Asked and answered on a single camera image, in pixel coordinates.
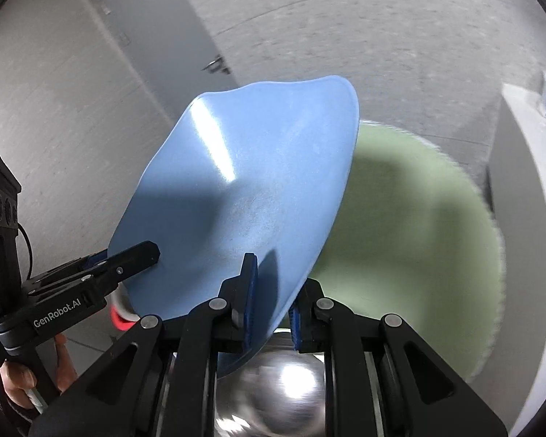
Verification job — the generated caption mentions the grey door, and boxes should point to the grey door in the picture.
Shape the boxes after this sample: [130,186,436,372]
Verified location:
[73,0,234,125]

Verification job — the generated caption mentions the metal door hinge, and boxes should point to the metal door hinge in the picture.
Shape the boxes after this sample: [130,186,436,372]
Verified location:
[202,55,232,76]

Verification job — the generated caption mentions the black cable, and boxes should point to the black cable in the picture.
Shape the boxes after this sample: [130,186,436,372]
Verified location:
[16,221,33,279]

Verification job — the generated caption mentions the blue plate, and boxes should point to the blue plate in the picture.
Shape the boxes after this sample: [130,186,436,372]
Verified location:
[107,75,360,378]

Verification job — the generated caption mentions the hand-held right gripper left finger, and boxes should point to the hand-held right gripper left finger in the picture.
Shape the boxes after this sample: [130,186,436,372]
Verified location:
[27,252,259,437]

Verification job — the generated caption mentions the stainless steel bowl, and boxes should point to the stainless steel bowl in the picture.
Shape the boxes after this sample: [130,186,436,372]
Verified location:
[164,327,384,437]

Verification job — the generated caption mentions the person's left hand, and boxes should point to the person's left hand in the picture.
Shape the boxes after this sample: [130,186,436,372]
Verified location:
[0,333,79,410]

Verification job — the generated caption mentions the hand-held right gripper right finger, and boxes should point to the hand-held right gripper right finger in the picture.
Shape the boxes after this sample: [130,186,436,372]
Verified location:
[288,280,509,437]

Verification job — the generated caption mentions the red and white container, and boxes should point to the red and white container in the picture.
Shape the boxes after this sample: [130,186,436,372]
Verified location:
[111,288,140,331]

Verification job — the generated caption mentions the green plate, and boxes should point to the green plate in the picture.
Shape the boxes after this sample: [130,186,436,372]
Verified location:
[273,119,506,379]

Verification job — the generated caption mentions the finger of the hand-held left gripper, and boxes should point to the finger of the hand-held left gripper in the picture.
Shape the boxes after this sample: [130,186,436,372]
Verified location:
[78,240,161,293]
[22,249,111,288]

